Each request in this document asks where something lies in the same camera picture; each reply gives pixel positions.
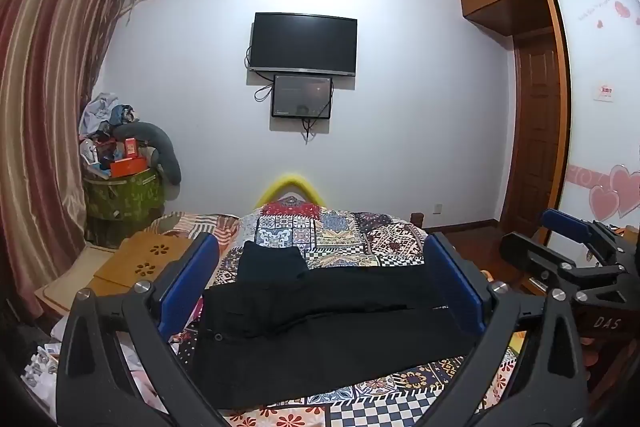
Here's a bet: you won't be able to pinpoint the grey long pillow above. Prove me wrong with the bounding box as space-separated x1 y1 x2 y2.
131 121 183 184

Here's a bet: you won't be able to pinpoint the black television cable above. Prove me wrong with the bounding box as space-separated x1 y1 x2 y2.
243 47 275 104

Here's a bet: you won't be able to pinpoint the orange box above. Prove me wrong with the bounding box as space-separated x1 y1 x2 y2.
110 158 150 178

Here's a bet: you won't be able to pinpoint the pile of white small items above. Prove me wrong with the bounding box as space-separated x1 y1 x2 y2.
20 341 65 392

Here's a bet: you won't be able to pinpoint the small black wall monitor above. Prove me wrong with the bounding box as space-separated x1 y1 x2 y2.
271 74 334 120

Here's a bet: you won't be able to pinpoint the yellow bed end cushion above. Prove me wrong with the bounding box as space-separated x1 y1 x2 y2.
255 174 325 208

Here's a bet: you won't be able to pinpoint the black pants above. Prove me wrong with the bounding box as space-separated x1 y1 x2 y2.
192 264 482 410

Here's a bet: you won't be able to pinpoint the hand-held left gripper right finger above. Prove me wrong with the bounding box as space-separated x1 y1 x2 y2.
424 232 590 427

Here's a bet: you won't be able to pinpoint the wooden lap desk flower cutouts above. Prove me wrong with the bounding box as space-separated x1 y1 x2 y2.
94 232 202 299

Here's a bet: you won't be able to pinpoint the orange striped blanket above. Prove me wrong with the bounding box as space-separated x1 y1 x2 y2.
150 212 242 258

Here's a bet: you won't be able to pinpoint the patchwork printed blanket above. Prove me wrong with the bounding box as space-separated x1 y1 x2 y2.
170 199 521 427

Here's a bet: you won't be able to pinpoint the beige flat board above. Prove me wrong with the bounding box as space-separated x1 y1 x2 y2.
34 243 123 324

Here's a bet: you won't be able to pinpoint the pile of clothes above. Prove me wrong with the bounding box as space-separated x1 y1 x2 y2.
79 93 137 140

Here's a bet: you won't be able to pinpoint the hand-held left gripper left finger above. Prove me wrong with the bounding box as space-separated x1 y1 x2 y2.
56 232 226 427

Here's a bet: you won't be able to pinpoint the black wall television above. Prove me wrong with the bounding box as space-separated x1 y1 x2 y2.
251 12 359 78

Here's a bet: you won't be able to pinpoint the dark teal folded garment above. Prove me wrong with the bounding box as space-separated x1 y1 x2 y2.
236 241 311 289

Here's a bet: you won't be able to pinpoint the striped brown curtain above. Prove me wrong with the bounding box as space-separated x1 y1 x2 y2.
0 0 138 318

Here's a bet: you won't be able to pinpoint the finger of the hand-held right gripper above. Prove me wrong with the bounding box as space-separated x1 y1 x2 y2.
540 208 631 268
499 231 628 305

